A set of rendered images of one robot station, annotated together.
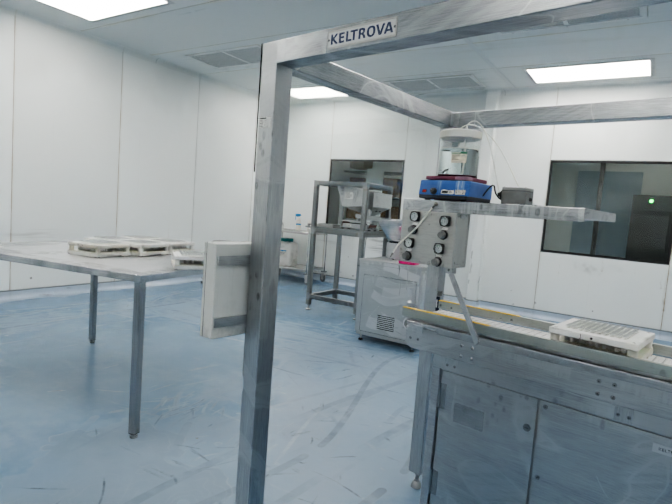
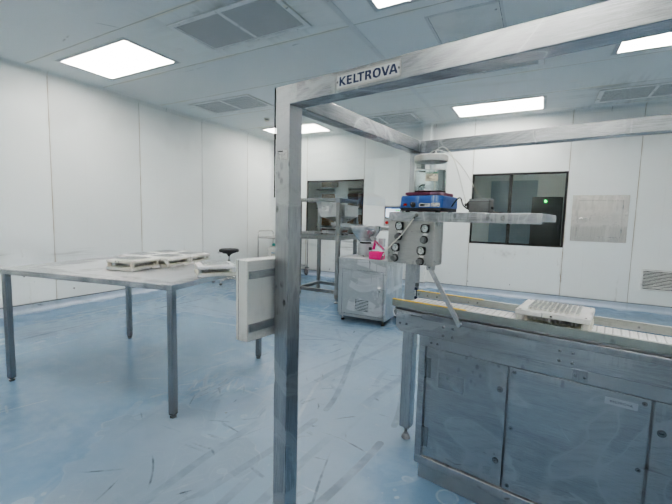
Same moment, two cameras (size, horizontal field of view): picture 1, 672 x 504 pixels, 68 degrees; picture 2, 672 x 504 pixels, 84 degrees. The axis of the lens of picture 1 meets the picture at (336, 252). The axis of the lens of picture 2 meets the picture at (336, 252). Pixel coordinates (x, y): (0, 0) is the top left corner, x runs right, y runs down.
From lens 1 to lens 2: 0.20 m
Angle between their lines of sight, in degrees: 4
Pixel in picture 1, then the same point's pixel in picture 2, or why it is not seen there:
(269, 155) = (287, 182)
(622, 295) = (530, 271)
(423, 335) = (410, 320)
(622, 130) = (524, 150)
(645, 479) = (600, 425)
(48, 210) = (85, 232)
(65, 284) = (103, 291)
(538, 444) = (510, 402)
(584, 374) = (547, 345)
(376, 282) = (352, 274)
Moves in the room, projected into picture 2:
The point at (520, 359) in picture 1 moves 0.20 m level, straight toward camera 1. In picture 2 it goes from (493, 336) to (499, 353)
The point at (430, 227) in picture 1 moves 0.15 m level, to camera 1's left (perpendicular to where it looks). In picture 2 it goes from (412, 234) to (378, 233)
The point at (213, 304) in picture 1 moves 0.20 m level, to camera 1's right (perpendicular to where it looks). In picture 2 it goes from (247, 312) to (311, 313)
